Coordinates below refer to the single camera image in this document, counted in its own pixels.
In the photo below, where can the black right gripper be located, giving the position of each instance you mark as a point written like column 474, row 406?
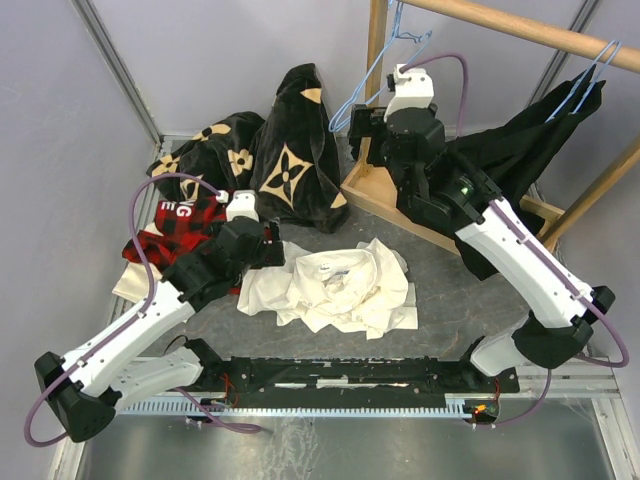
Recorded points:
column 367, row 121

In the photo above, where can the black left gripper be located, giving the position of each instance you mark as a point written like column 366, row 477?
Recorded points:
column 270, row 253

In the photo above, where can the red black plaid shirt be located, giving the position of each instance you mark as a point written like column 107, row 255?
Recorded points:
column 177, row 229

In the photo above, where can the black button shirt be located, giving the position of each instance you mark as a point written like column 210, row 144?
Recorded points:
column 516, row 154

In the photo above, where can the white dress shirt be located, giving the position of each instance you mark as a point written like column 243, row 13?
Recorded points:
column 362, row 289

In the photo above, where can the light blue hanger with shirt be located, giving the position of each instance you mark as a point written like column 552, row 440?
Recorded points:
column 587, row 81

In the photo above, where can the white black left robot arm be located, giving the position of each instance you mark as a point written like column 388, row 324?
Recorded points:
column 88, row 386

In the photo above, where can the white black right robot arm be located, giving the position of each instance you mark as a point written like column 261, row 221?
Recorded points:
column 439, row 189

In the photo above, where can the wooden clothes rack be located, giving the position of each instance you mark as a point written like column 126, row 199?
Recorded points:
column 504, row 72

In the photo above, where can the black beige patterned fleece blanket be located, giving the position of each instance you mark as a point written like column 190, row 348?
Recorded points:
column 289, row 158

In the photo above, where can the cream folded cloth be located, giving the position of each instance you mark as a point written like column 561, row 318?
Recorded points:
column 133, row 285

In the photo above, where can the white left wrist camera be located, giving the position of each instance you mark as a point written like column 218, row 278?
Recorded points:
column 241, row 203

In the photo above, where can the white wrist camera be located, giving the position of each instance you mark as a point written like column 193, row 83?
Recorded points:
column 412, row 89
column 241, row 203

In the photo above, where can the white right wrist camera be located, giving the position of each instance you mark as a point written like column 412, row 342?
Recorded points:
column 412, row 89

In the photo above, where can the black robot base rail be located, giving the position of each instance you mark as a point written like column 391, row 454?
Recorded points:
column 406, row 387

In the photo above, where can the aluminium frame rail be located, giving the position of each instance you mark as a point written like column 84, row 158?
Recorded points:
column 96, row 28

